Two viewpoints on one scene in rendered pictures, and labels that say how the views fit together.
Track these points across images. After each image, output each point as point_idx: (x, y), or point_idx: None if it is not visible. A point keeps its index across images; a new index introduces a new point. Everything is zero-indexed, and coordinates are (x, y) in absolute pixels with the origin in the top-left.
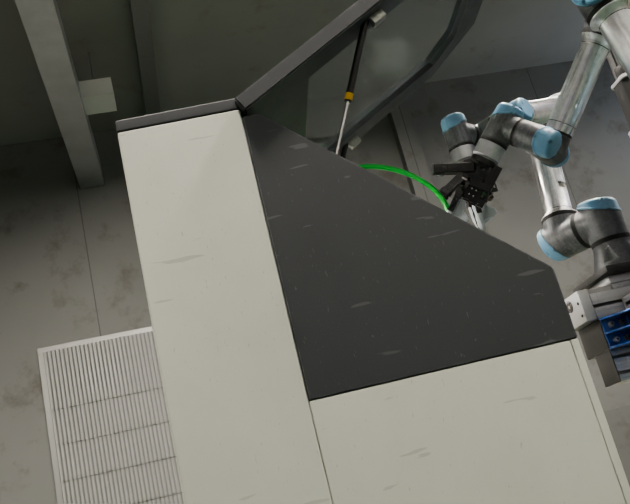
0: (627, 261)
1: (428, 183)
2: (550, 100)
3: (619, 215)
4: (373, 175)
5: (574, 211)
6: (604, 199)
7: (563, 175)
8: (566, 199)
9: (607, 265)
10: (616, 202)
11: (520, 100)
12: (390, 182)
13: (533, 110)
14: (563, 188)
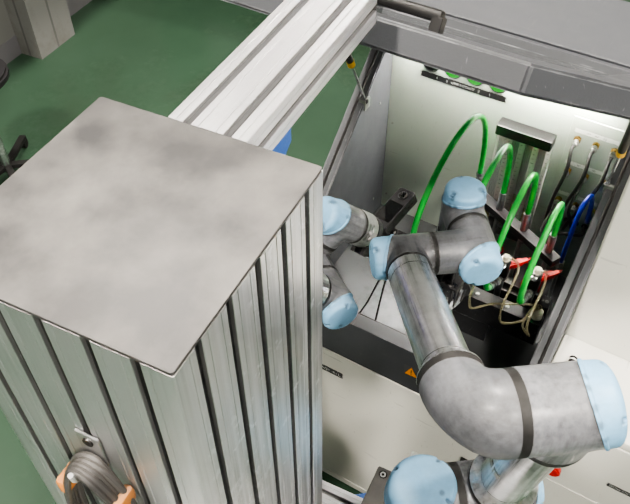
0: (365, 494)
1: (420, 201)
2: (410, 323)
3: (384, 501)
4: (337, 132)
5: (469, 481)
6: (391, 472)
7: (501, 467)
8: (484, 471)
9: (377, 468)
10: (388, 498)
11: (370, 242)
12: (332, 146)
13: (390, 283)
14: (489, 463)
